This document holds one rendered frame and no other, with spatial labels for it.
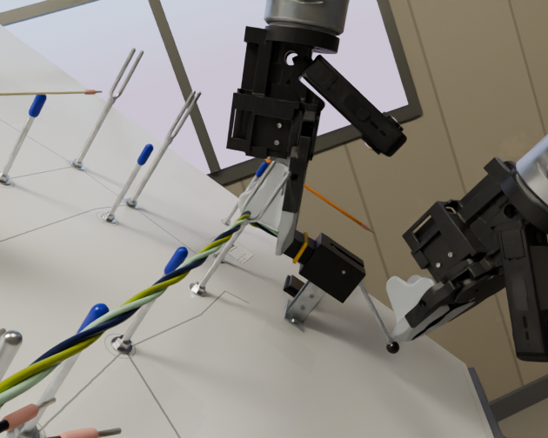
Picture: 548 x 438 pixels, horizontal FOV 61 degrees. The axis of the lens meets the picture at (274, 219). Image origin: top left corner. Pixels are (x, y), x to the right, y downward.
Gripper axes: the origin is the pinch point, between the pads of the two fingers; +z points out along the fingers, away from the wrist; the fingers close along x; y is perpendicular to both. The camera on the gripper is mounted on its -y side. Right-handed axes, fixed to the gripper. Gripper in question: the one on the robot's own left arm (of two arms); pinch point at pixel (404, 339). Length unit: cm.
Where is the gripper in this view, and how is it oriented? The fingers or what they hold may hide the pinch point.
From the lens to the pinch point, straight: 53.4
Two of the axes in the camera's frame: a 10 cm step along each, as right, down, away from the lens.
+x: -7.9, -0.4, -6.1
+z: -4.8, 6.5, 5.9
